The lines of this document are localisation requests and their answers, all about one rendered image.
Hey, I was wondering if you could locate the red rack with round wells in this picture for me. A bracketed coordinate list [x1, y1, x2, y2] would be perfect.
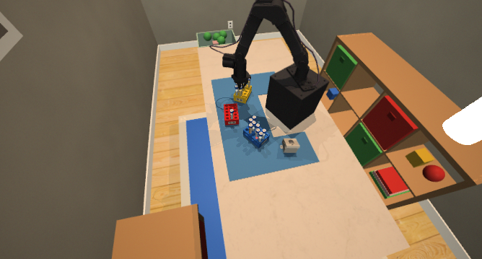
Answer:
[224, 103, 239, 125]

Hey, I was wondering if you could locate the blue tube rack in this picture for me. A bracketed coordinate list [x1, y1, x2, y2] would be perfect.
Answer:
[243, 127, 270, 148]

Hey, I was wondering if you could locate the light blue mat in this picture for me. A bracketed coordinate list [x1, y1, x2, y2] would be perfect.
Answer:
[211, 71, 319, 181]

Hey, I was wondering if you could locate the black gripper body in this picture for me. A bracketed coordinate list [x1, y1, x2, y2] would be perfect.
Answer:
[231, 69, 251, 84]

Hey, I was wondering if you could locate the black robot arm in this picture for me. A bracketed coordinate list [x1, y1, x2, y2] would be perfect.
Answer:
[222, 0, 315, 92]

